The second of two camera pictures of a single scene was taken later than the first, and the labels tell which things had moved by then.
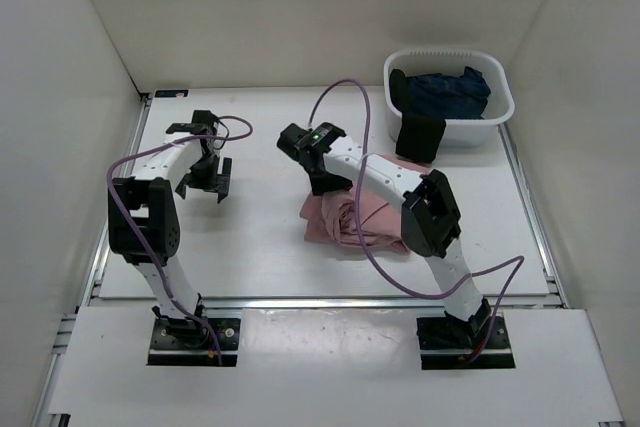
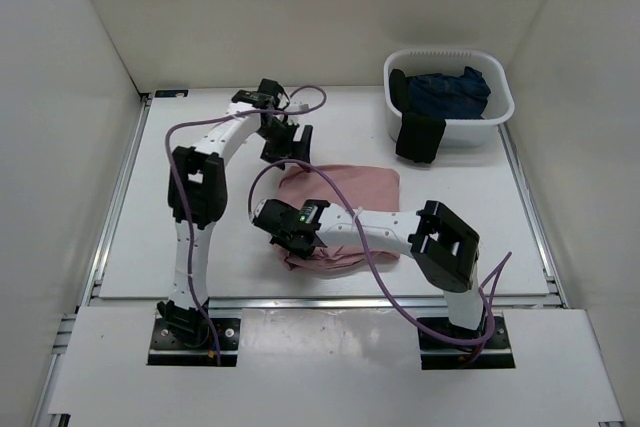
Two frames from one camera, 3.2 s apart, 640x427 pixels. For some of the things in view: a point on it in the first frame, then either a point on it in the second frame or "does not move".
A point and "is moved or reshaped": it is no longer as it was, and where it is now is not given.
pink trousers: (330, 216) is moved or reshaped
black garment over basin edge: (419, 134) does not move
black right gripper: (338, 183) -> (298, 251)
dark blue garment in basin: (457, 97) does not move
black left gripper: (216, 182) -> (299, 149)
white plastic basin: (461, 133) does not move
